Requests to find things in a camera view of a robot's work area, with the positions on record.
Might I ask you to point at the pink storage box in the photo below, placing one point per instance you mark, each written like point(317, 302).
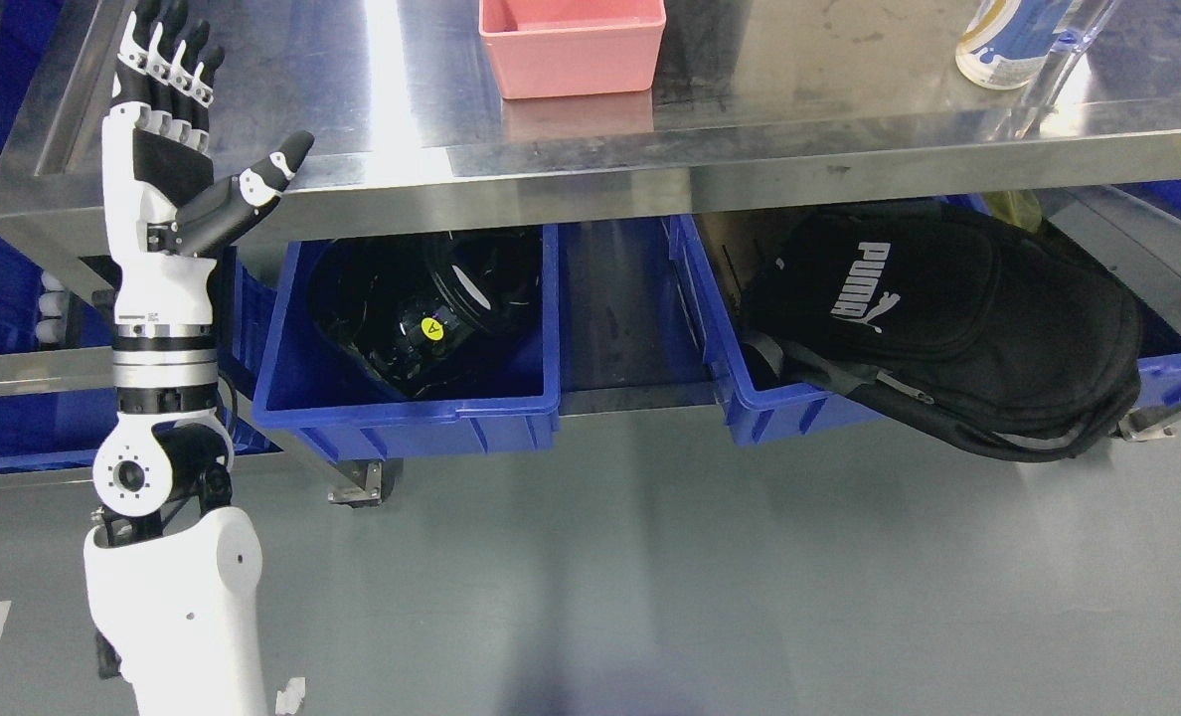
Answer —
point(543, 49)

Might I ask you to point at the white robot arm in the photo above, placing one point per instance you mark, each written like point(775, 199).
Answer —
point(171, 565)

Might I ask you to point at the blue bin with backpack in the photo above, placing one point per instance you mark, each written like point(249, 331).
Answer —
point(716, 255)

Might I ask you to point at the stainless steel table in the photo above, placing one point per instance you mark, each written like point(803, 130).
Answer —
point(756, 105)

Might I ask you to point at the blue bin far left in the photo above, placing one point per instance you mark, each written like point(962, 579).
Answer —
point(53, 430)

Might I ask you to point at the black Puma backpack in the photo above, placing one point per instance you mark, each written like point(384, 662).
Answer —
point(959, 325)

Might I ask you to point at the black helmet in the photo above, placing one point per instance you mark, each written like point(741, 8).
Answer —
point(429, 316)

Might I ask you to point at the white blue bottle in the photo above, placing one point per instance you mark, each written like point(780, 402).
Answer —
point(1008, 45)

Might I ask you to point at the blue bin with helmet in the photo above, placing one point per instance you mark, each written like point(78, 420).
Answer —
point(309, 388)

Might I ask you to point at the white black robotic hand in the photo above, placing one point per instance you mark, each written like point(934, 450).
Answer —
point(167, 216)

